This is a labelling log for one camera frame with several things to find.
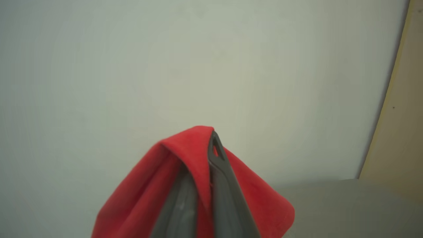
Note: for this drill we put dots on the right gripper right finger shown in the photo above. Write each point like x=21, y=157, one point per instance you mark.
x=228, y=201

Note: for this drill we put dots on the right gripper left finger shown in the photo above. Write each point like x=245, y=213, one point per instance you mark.
x=178, y=211

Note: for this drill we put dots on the red clothing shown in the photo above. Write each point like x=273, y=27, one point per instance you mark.
x=145, y=198

